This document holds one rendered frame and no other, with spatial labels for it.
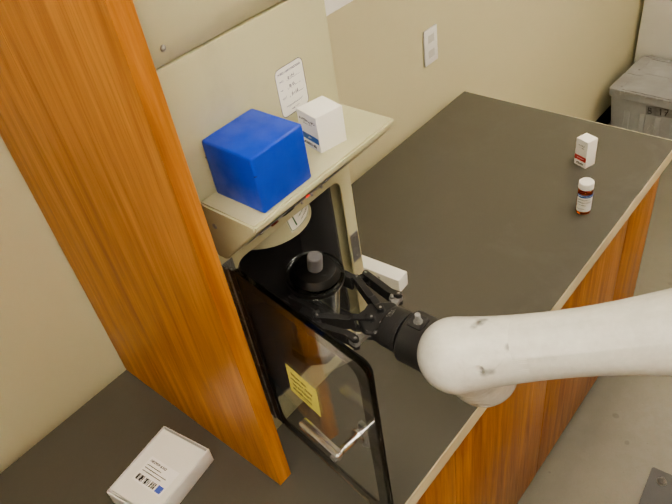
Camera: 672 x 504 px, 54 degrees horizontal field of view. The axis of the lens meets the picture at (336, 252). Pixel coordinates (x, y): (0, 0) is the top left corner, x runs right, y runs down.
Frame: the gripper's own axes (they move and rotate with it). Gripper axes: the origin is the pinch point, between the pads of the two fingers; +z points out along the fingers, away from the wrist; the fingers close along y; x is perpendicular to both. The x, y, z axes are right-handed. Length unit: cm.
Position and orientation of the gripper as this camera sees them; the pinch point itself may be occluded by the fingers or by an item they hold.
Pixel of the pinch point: (317, 289)
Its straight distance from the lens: 122.4
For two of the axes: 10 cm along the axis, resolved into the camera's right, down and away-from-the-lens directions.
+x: 1.4, 7.5, 6.4
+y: -6.4, 5.7, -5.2
